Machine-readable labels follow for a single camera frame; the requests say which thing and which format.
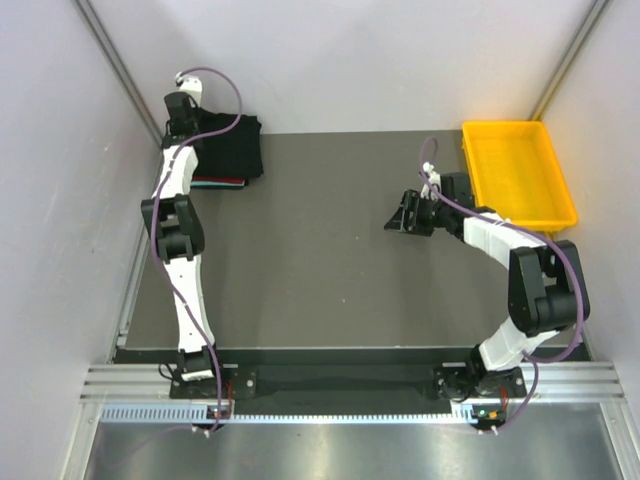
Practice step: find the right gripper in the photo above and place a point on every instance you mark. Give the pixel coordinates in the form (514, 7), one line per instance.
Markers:
(402, 220)

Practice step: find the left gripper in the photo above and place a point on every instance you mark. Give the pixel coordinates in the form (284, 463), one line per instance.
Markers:
(194, 111)

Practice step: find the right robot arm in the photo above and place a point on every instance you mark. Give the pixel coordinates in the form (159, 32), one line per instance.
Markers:
(546, 291)

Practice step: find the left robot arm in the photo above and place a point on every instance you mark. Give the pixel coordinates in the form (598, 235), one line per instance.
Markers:
(177, 242)

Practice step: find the red folded t-shirt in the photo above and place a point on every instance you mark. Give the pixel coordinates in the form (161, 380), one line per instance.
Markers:
(219, 180)

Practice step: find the teal folded t-shirt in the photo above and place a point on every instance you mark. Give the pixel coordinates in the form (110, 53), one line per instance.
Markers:
(206, 185)

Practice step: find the yellow plastic tray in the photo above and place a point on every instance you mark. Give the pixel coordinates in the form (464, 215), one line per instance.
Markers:
(515, 171)

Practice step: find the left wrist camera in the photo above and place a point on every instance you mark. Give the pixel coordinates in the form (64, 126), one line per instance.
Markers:
(187, 87)

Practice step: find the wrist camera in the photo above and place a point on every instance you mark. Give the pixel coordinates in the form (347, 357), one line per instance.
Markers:
(454, 186)
(187, 87)

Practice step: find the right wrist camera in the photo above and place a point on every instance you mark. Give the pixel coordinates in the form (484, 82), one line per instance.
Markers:
(454, 186)

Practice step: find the left aluminium frame post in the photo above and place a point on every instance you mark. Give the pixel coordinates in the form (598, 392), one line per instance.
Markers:
(106, 45)

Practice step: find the aluminium frame post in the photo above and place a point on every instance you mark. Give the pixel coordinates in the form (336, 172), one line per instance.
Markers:
(586, 27)
(106, 45)

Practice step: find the grey slotted cable duct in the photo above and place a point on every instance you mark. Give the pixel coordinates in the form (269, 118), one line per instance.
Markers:
(202, 414)

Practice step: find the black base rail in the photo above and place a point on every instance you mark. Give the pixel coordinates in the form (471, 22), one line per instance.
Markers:
(352, 389)

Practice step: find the right aluminium frame post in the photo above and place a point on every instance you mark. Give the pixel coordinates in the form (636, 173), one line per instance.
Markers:
(586, 27)

